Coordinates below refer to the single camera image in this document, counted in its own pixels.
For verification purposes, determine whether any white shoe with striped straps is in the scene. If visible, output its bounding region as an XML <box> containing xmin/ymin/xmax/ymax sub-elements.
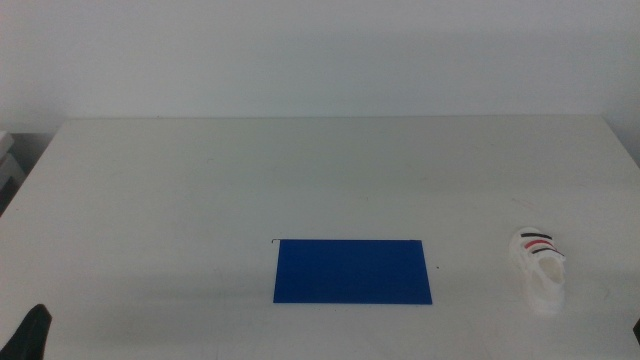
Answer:
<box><xmin>508</xmin><ymin>227</ymin><xmax>568</xmax><ymax>317</ymax></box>

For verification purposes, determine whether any blue rectangular mat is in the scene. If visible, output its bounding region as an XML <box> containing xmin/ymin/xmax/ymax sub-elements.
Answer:
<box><xmin>272</xmin><ymin>239</ymin><xmax>434</xmax><ymax>306</ymax></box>

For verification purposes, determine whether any white furniture beside table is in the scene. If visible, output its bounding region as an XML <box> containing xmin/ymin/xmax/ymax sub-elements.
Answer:
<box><xmin>0</xmin><ymin>130</ymin><xmax>27</xmax><ymax>192</ymax></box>

